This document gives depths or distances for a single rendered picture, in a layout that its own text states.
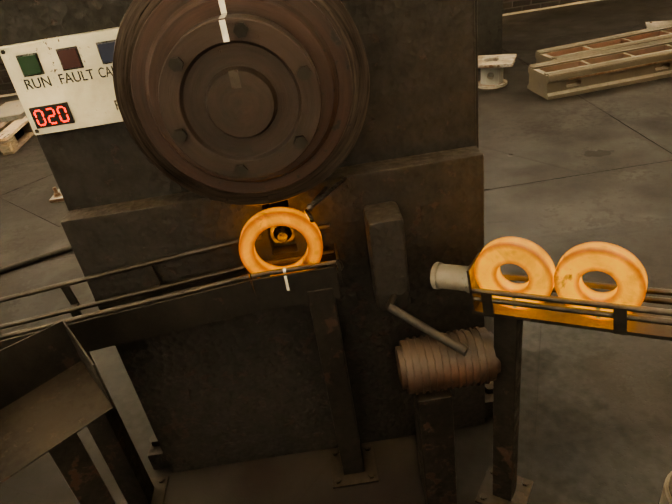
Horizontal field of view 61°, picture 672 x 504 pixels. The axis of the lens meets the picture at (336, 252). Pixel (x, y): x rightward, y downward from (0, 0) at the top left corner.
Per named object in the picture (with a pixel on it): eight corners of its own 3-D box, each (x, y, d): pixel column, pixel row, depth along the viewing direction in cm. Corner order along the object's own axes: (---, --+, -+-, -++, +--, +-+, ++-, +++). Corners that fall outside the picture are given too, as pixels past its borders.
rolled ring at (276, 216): (315, 206, 121) (314, 200, 124) (230, 220, 121) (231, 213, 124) (328, 278, 131) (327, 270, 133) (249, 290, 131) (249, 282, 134)
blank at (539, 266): (475, 233, 116) (469, 241, 114) (554, 238, 107) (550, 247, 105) (483, 296, 123) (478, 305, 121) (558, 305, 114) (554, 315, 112)
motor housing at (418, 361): (408, 476, 159) (391, 328, 132) (485, 463, 159) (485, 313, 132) (417, 518, 148) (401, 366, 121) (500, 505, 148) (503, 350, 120)
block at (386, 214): (372, 287, 142) (361, 202, 130) (403, 282, 142) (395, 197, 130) (378, 313, 133) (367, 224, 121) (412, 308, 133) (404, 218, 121)
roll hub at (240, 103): (187, 179, 109) (141, 27, 95) (330, 157, 109) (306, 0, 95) (182, 192, 104) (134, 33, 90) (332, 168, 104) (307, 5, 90)
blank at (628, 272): (555, 238, 107) (551, 247, 105) (648, 243, 99) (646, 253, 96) (559, 305, 114) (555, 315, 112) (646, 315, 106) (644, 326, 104)
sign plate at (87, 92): (38, 132, 121) (1, 46, 112) (157, 113, 121) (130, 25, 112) (34, 136, 119) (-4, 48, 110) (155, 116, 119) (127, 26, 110)
